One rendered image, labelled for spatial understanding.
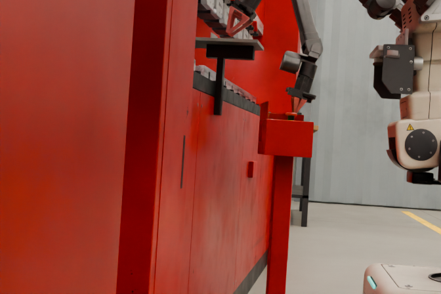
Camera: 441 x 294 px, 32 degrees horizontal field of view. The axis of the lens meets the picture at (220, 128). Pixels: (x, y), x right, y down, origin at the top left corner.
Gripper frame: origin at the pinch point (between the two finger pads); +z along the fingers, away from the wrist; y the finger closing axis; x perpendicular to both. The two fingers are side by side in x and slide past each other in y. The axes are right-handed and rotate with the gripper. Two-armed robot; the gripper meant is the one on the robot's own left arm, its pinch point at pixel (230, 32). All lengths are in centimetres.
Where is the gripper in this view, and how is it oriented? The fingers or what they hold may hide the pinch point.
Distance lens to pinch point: 235.4
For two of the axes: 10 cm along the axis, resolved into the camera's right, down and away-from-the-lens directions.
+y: -1.4, -0.4, -9.9
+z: -5.4, 8.4, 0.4
